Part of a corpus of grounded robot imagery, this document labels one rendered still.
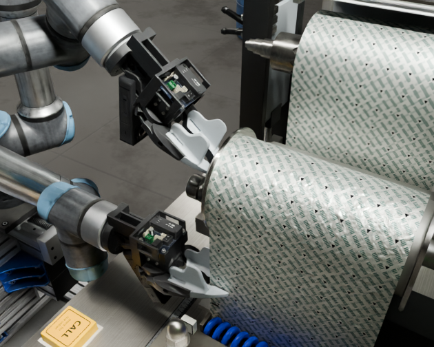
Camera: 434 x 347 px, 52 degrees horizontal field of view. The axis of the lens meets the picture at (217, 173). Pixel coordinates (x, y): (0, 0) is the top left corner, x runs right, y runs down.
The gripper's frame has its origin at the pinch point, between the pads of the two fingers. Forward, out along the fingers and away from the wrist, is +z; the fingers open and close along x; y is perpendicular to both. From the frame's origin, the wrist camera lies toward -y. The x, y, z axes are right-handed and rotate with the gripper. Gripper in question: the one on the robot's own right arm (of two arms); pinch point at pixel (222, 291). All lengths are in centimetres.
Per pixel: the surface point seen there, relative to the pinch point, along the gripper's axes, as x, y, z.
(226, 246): -0.2, 10.0, 0.7
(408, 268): 0.6, 17.8, 22.0
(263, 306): -0.2, 1.7, 6.8
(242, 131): 8.2, 22.7, -2.0
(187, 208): 29.4, -19.0, -27.3
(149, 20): 341, -109, -296
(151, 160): 136, -109, -133
